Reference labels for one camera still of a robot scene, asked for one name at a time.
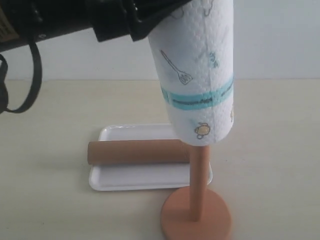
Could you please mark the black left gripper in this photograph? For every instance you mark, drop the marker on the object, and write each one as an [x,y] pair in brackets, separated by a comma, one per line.
[109,19]

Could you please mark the printed paper towel roll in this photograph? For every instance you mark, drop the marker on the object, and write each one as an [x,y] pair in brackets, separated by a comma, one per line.
[193,54]

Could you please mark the brown cardboard tube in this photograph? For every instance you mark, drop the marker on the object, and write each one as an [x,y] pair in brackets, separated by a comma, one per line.
[137,152]

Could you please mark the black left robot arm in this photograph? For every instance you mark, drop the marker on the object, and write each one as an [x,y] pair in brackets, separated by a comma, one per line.
[17,25]

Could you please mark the terracotta paper towel holder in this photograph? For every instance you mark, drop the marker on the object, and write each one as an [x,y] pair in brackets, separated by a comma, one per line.
[196,212]

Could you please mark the white plastic tray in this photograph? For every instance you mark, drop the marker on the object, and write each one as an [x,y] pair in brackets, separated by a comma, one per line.
[134,176]

